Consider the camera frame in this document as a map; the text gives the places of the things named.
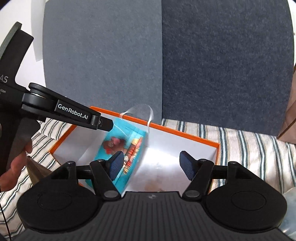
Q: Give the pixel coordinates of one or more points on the brown paper shopping bag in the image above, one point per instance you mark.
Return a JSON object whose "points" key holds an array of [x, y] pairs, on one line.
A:
{"points": [[287, 132]]}

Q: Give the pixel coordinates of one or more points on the light grey headboard panel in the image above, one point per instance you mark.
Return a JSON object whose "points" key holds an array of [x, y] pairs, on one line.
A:
{"points": [[106, 54]]}

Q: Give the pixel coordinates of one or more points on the teal cartoon tissue packs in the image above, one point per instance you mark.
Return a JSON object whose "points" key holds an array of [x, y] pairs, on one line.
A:
{"points": [[127, 138]]}

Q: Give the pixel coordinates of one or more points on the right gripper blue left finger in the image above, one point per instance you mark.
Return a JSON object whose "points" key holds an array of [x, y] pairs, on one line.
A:
{"points": [[104, 172]]}

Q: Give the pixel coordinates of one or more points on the clear plastic storage box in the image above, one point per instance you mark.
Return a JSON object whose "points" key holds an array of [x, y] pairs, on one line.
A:
{"points": [[288, 225]]}

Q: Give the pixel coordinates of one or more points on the dark blue headboard panel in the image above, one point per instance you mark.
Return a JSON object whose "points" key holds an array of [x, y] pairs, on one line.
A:
{"points": [[227, 63]]}

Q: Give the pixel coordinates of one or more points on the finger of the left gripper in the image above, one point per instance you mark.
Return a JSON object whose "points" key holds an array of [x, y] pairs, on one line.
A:
{"points": [[49, 104]]}

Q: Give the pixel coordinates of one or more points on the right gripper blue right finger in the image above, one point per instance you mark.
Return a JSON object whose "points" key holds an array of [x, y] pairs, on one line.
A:
{"points": [[198, 172]]}

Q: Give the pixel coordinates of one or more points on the orange cardboard box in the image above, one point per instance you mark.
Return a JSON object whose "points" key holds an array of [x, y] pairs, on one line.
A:
{"points": [[153, 168]]}

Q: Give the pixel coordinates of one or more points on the brown plaid zip pouch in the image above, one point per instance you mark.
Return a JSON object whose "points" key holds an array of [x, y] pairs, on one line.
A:
{"points": [[36, 171]]}

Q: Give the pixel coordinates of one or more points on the striped bed sheet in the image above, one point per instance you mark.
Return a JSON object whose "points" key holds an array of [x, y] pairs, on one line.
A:
{"points": [[270, 159]]}

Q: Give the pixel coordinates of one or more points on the person left hand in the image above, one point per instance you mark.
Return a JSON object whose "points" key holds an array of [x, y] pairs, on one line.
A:
{"points": [[9, 179]]}

